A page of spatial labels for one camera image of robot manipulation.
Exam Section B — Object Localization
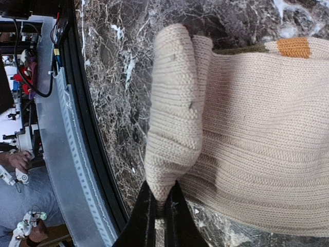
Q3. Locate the operator hand lower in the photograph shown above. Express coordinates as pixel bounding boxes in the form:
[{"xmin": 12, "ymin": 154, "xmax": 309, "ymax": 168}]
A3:
[{"xmin": 26, "ymin": 220, "xmax": 48, "ymax": 246}]

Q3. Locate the white teleoperation handle upper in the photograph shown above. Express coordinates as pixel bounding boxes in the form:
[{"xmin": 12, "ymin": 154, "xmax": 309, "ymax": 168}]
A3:
[{"xmin": 0, "ymin": 164, "xmax": 29, "ymax": 186}]

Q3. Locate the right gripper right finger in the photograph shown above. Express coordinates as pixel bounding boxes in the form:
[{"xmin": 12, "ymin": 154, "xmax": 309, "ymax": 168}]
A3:
[{"xmin": 164, "ymin": 181, "xmax": 208, "ymax": 247}]

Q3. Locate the white teleoperation handle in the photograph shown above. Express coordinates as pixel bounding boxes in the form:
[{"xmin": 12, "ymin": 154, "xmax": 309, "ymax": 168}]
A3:
[
  {"xmin": 8, "ymin": 211, "xmax": 47, "ymax": 247},
  {"xmin": 0, "ymin": 164, "xmax": 29, "ymax": 186}
]

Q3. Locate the operator hand upper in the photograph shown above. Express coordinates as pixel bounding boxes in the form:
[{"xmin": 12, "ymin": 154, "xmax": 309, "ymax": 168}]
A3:
[{"xmin": 8, "ymin": 151, "xmax": 32, "ymax": 174}]

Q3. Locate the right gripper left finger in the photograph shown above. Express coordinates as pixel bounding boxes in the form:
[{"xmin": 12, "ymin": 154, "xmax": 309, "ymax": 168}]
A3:
[{"xmin": 113, "ymin": 182, "xmax": 157, "ymax": 247}]

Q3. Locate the black front rail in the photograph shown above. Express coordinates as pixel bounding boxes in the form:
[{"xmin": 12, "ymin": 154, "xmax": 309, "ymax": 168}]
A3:
[{"xmin": 60, "ymin": 1, "xmax": 128, "ymax": 231}]

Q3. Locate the beige striped sock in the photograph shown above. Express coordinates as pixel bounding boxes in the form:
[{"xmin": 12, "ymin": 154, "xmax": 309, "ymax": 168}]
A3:
[{"xmin": 144, "ymin": 24, "xmax": 328, "ymax": 237}]

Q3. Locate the white slotted cable duct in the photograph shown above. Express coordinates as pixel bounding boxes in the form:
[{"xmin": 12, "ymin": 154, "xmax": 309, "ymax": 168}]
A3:
[{"xmin": 54, "ymin": 68, "xmax": 118, "ymax": 246}]

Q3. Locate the white teleoperation handle lower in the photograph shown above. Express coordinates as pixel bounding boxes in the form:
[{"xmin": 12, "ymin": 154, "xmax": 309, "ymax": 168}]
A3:
[{"xmin": 8, "ymin": 211, "xmax": 47, "ymax": 247}]

